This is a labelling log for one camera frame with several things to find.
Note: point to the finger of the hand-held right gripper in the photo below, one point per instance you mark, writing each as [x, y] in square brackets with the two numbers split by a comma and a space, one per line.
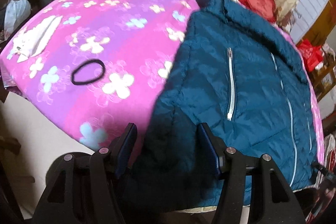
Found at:
[323, 171]

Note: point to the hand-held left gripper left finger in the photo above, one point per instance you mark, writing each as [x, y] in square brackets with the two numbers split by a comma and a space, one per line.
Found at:
[128, 145]

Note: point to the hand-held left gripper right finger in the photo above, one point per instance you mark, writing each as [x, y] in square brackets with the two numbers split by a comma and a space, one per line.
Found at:
[208, 145]

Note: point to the teal puffer jacket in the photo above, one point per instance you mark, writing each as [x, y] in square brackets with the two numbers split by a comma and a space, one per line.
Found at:
[204, 69]

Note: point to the wooden shelf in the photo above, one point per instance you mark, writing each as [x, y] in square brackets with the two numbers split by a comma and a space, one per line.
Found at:
[325, 82]

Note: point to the red gift bag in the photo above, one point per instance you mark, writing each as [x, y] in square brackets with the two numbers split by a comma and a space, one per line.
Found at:
[311, 56]

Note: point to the pink floral bedsheet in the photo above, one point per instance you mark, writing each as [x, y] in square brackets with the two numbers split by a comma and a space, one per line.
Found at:
[105, 16]

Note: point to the red heart-shaped pillow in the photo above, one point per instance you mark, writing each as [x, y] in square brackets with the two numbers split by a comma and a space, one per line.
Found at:
[258, 2]

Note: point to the white plastic bag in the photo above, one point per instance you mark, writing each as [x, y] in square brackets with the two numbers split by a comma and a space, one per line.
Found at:
[17, 11]

